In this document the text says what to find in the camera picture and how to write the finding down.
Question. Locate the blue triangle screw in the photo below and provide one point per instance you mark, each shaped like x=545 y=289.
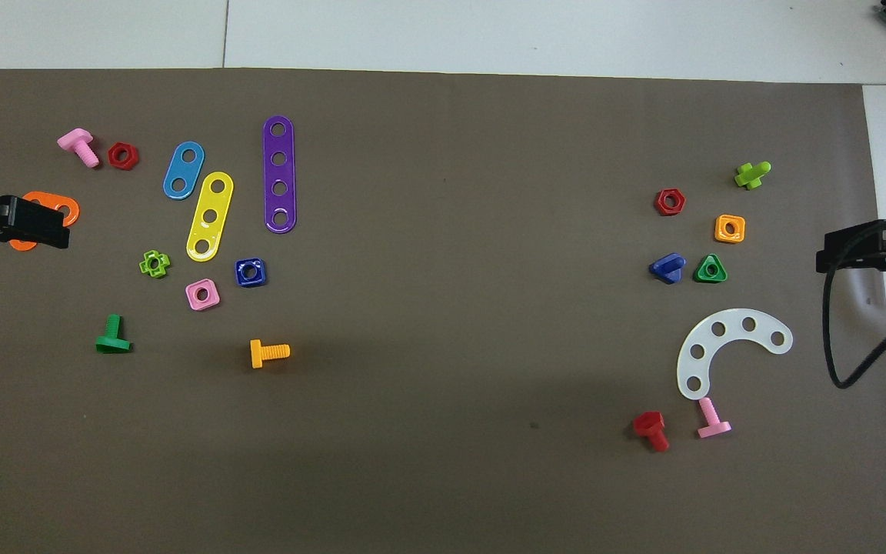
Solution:
x=666 y=268

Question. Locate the blue square nut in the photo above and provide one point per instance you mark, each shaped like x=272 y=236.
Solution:
x=241 y=280

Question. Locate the pink plastic screw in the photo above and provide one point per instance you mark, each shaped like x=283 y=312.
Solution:
x=76 y=141
x=708 y=412

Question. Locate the red hexagon nut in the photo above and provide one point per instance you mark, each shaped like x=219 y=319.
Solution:
x=660 y=202
x=112 y=156

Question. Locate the green cross nut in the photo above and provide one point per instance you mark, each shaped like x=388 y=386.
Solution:
x=144 y=264

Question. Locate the dark green plastic screw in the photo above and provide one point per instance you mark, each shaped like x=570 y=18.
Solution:
x=113 y=327

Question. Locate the lime green cross screw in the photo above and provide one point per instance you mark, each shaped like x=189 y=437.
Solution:
x=751 y=177

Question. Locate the orange square nut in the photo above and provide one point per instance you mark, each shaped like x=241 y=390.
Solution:
x=720 y=236

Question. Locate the green triangle nut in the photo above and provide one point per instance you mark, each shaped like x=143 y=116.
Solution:
x=701 y=277

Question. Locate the pink square nut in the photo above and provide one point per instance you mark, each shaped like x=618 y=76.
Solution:
x=191 y=302

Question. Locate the orange plastic screw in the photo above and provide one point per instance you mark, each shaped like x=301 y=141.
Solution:
x=274 y=352

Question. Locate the red hexagon screw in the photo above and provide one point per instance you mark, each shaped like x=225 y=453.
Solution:
x=649 y=423

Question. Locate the orange three-hole angle plate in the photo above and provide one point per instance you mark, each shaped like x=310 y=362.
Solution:
x=76 y=216

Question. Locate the white curved five-hole plate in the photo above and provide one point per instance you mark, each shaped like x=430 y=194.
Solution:
x=734 y=323

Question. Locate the blue two-hole plate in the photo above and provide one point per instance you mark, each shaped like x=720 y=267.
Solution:
x=184 y=170

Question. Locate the yellow three-hole plate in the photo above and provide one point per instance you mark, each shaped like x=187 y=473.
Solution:
x=214 y=201

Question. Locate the purple four-hole strip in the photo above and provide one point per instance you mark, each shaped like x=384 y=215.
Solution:
x=280 y=172

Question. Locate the brown table mat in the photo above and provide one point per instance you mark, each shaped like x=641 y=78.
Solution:
x=443 y=346

